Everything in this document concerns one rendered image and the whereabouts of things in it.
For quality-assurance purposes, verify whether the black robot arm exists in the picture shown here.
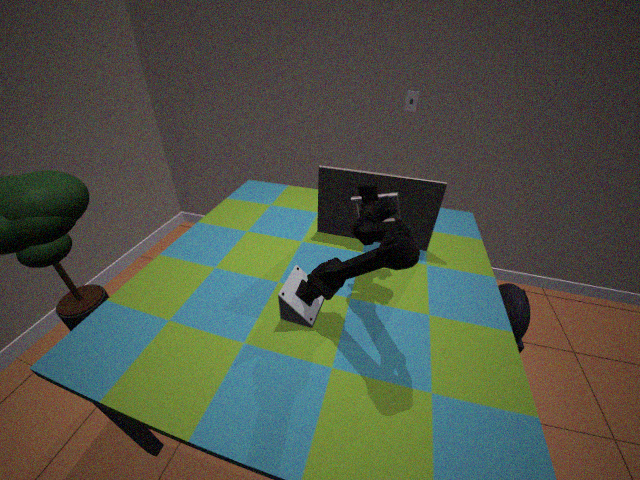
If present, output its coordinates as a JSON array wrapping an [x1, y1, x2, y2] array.
[[295, 195, 420, 307]]

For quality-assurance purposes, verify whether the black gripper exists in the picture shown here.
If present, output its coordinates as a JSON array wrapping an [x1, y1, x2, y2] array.
[[358, 181, 379, 214]]

